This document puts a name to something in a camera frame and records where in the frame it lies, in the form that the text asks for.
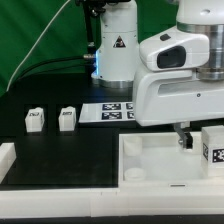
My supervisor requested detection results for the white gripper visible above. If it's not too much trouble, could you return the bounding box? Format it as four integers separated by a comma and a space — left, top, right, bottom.
132, 27, 224, 149

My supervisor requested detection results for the white square tabletop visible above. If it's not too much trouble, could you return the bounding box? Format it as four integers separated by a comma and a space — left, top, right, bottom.
118, 132, 224, 188

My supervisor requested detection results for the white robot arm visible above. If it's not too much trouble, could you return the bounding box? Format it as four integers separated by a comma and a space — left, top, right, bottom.
75, 0, 224, 148

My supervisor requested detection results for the green backdrop curtain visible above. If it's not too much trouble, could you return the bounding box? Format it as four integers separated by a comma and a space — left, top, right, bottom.
0, 0, 181, 98

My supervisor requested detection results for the white marker base plate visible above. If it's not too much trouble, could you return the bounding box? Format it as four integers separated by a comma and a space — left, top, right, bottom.
79, 102, 135, 123

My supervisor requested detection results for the white front obstacle wall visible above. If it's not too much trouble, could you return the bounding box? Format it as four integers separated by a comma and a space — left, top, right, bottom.
0, 186, 224, 219

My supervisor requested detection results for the white obstacle wall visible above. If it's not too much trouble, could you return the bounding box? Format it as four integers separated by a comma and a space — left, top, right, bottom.
0, 186, 224, 219
0, 143, 16, 183

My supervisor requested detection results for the black cable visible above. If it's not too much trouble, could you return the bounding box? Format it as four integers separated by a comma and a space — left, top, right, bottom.
11, 57, 88, 88

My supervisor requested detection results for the white cable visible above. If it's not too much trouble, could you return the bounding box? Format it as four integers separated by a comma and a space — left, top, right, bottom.
5, 0, 72, 93

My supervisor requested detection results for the white left obstacle wall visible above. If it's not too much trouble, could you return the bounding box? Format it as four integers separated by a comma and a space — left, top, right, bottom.
0, 143, 16, 183

